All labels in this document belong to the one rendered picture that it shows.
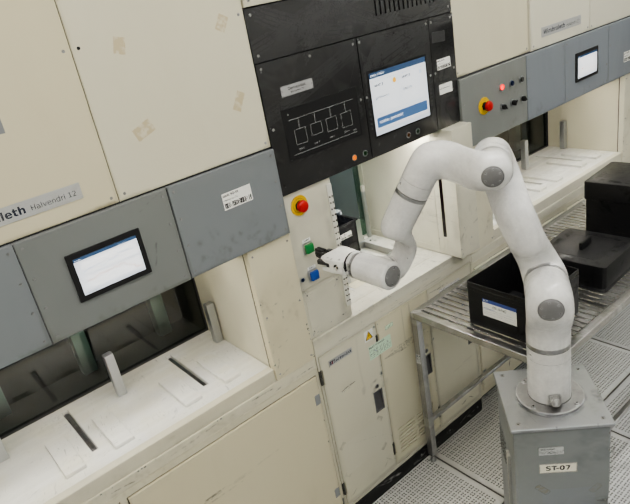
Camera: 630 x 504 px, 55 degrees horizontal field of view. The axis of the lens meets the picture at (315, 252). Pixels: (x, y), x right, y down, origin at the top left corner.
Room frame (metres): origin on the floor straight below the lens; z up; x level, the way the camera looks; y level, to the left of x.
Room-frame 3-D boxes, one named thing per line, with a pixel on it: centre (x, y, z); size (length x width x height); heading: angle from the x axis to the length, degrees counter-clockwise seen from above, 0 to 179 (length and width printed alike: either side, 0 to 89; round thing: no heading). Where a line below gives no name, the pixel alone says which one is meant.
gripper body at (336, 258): (1.69, -0.08, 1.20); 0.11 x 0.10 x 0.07; 36
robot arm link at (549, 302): (1.40, -0.59, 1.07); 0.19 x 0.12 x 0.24; 161
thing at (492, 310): (1.87, -0.70, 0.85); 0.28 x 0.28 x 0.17; 35
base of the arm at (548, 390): (1.43, -0.60, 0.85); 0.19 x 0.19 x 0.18
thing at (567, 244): (2.12, -1.05, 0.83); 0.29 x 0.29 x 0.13; 38
